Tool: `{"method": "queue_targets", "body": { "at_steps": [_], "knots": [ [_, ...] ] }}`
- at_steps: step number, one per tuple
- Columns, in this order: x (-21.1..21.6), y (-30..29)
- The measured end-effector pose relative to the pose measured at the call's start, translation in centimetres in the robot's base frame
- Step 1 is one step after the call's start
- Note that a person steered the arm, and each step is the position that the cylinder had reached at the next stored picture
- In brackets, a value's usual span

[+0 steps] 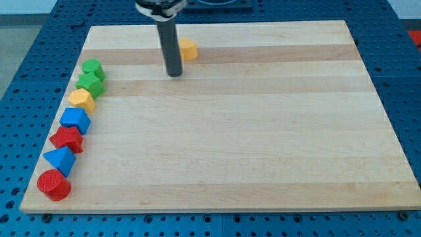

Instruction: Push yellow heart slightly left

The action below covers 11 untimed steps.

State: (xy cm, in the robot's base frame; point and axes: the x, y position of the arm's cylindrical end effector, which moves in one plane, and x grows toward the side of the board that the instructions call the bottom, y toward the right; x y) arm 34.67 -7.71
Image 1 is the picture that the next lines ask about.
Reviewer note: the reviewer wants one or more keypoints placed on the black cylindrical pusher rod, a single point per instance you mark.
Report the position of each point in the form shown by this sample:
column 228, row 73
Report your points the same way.
column 170, row 47

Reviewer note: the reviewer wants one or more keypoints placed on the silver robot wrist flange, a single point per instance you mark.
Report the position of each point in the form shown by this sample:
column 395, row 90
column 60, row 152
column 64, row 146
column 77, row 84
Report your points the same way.
column 163, row 8

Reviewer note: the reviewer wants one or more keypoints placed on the yellow heart block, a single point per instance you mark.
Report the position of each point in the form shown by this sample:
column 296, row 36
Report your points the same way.
column 188, row 49

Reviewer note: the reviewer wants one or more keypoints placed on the green cylinder block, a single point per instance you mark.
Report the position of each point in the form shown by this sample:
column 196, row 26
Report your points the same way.
column 94, row 66

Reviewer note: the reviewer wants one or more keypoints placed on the green star block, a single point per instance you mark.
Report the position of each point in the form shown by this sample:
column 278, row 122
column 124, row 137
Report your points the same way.
column 90, row 83

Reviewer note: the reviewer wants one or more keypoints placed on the yellow hexagon block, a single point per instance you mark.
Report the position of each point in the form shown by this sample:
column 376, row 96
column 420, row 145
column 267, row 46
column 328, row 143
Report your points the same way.
column 81, row 98

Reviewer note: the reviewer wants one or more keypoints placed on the blue cube block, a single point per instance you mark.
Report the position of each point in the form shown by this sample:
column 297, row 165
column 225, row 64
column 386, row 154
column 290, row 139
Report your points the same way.
column 75, row 117

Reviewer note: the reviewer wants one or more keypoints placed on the light wooden board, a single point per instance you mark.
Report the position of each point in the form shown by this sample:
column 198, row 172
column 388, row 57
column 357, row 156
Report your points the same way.
column 270, row 117

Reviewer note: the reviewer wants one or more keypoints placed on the red star block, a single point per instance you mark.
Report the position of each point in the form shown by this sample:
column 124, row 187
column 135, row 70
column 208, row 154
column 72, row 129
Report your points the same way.
column 70, row 137

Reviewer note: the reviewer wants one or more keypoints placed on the blue triangle block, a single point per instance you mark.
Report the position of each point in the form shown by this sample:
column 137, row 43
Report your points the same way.
column 62, row 159

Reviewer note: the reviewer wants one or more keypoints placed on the red cylinder block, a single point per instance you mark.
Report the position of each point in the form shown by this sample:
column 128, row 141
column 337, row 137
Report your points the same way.
column 54, row 185

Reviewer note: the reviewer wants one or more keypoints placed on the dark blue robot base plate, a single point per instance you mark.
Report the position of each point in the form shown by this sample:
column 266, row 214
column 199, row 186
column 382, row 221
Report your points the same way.
column 218, row 5

